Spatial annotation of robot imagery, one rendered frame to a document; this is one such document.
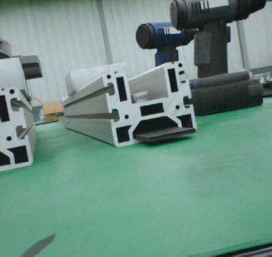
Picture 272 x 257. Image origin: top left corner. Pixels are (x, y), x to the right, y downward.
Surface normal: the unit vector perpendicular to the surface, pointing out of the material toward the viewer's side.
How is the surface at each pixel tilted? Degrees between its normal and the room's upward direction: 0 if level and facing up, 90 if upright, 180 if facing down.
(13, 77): 90
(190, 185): 0
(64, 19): 90
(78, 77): 90
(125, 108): 90
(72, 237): 0
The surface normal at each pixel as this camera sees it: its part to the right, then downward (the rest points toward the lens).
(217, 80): 0.14, 0.03
